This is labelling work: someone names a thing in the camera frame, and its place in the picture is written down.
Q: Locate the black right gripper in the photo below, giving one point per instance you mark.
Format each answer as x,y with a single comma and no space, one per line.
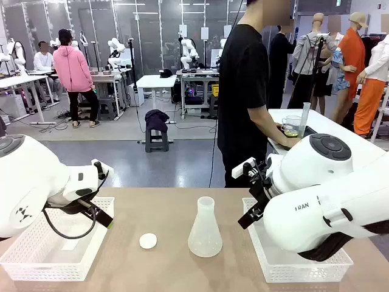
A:
261,182

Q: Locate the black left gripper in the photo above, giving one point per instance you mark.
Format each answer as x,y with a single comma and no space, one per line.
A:
73,207

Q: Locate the translucent plastic conical flask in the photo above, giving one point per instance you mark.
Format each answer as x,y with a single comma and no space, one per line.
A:
205,234

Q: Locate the white round flask cap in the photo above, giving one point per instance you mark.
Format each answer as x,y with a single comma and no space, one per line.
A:
148,241

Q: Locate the white perforated plastic basket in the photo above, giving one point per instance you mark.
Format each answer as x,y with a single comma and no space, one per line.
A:
54,267
298,270

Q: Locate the clear plastic measuring jug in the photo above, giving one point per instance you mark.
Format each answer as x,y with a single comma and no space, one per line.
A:
291,126

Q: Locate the clear plastic graduated cylinder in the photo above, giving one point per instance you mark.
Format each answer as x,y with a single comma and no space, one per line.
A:
305,121

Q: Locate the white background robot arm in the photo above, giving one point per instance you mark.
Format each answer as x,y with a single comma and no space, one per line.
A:
117,50
188,51

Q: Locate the person's right forearm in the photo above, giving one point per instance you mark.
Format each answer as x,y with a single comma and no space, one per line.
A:
267,124

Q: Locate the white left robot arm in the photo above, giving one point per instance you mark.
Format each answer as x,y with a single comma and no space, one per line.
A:
33,182

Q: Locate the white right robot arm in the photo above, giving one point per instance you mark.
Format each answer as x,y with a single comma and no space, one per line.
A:
319,188

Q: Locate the person's right hand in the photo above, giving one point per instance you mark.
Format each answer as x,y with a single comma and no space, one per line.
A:
290,142

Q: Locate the grey step stool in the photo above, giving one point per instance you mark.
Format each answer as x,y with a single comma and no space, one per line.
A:
156,141

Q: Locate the black plastic tray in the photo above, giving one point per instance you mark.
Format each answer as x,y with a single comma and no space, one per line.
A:
310,130

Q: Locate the grey plastic stool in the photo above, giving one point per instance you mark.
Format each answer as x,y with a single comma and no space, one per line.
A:
107,108

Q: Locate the dark cloth bundle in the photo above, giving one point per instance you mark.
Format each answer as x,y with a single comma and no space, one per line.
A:
156,118

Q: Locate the person in black t-shirt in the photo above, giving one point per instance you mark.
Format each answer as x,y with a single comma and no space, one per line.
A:
243,91

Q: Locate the white standing desk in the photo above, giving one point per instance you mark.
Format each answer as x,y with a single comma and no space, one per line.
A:
156,80

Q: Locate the person in pink hoodie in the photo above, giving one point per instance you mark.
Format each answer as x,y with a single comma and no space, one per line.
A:
73,70

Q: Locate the black tripod stand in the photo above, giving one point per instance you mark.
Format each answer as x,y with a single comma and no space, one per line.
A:
313,76

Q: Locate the white long workbench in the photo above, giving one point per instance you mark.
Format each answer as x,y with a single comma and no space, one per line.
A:
18,80

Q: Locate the black cap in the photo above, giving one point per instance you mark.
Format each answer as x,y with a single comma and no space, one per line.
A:
166,73

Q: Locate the seated person in white shirt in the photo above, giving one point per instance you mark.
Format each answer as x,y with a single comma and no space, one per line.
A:
42,61

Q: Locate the mannequin in grey jacket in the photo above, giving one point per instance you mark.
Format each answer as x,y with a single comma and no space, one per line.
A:
307,54

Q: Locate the mannequin in orange trousers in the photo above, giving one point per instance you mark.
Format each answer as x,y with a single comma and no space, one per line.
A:
372,91

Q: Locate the mannequin in orange coat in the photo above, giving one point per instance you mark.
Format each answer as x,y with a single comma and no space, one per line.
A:
352,54

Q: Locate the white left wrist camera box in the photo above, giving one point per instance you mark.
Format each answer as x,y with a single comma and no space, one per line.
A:
104,168

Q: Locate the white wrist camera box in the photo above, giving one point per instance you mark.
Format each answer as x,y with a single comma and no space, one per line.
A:
243,168
104,168

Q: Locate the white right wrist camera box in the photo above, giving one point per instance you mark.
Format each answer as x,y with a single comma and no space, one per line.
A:
243,168

